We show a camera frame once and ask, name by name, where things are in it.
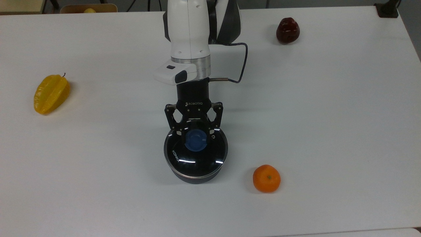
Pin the glass lid with blue knob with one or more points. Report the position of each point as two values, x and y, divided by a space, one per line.
197 161

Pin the small yellow fruit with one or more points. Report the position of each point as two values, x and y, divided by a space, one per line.
89 11

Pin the black clamp mount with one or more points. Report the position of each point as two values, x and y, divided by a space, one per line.
388 11

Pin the tan wooden cabinet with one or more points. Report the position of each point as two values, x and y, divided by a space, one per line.
19 5

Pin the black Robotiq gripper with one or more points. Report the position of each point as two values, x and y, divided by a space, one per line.
193 98

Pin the dark red apple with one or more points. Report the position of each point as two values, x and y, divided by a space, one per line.
287 31

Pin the dark blue saucepan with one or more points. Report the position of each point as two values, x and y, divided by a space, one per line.
197 180

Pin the orange mandarin fruit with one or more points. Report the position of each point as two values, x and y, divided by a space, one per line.
266 179

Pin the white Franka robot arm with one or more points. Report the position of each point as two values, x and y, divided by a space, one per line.
189 33

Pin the yellow starfruit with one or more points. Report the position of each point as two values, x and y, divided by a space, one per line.
51 95

